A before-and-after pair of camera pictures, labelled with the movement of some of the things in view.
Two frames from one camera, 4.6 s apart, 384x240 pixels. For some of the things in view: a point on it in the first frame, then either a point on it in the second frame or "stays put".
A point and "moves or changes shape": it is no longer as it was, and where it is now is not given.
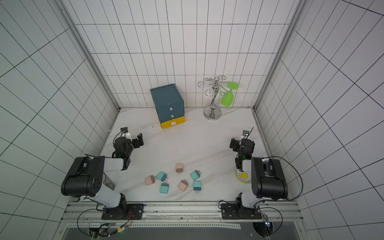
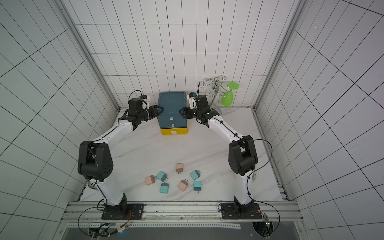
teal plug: (161, 176) stays put
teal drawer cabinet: (169, 104) moves or changes shape
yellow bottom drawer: (164, 124) → (174, 131)
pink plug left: (150, 180) stays put
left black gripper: (135, 141) → (155, 110)
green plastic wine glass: (227, 98) stays put
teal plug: (195, 175) stays put
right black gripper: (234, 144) → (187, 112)
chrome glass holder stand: (213, 112) stays put
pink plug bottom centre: (183, 185) stays put
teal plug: (197, 186) stays put
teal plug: (164, 187) stays put
